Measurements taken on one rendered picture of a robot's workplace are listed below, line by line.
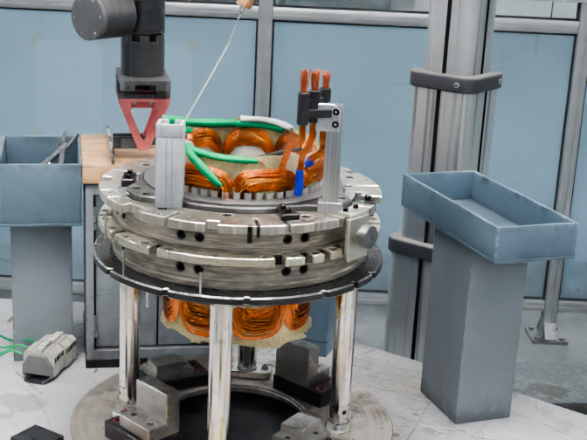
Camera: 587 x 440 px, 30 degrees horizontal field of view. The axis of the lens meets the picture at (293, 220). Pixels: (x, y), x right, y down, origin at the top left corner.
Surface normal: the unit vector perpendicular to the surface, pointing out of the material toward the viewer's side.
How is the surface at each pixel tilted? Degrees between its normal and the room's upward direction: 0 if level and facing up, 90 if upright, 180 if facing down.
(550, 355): 0
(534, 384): 0
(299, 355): 90
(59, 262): 90
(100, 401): 0
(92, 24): 91
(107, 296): 90
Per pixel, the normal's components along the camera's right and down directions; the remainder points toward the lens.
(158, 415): -0.71, 0.17
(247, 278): 0.11, 0.29
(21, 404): 0.05, -0.96
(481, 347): 0.34, 0.29
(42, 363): -0.26, 0.26
